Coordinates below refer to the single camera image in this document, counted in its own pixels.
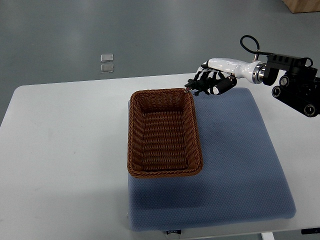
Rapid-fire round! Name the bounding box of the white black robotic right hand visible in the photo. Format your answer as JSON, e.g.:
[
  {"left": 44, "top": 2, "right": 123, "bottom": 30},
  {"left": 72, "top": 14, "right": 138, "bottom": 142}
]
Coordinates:
[{"left": 194, "top": 58, "right": 267, "bottom": 95}]

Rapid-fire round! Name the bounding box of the dark green toy crocodile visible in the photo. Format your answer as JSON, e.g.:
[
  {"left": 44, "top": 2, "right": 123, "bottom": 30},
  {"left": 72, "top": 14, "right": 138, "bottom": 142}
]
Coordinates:
[{"left": 184, "top": 71, "right": 225, "bottom": 96}]

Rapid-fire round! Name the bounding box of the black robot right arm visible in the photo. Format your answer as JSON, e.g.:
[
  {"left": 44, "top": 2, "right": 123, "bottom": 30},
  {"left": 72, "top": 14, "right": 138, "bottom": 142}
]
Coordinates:
[{"left": 262, "top": 53, "right": 320, "bottom": 118}]

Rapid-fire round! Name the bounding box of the brown wicker basket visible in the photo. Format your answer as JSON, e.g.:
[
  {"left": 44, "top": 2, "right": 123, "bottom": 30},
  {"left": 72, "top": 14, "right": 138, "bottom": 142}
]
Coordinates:
[{"left": 127, "top": 88, "right": 203, "bottom": 179}]

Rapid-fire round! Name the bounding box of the wooden box corner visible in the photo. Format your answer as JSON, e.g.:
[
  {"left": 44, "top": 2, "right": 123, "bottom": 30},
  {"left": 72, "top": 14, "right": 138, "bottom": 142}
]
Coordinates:
[{"left": 283, "top": 0, "right": 320, "bottom": 14}]

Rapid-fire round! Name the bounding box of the blue mesh cushion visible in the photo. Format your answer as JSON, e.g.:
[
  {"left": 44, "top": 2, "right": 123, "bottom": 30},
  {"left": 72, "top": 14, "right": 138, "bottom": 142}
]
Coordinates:
[{"left": 128, "top": 87, "right": 296, "bottom": 232}]

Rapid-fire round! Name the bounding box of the upper grey floor plate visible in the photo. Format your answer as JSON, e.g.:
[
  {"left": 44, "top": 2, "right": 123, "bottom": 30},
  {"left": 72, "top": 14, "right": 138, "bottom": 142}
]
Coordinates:
[{"left": 100, "top": 53, "right": 114, "bottom": 63}]

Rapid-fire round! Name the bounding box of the black table control panel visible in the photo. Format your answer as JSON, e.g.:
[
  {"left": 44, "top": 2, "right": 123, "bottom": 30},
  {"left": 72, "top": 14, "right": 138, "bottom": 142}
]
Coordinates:
[{"left": 301, "top": 227, "right": 320, "bottom": 235}]

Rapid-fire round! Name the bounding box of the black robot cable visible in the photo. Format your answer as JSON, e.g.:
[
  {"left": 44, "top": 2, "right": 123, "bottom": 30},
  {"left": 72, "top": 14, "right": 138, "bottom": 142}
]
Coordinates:
[{"left": 239, "top": 34, "right": 261, "bottom": 62}]

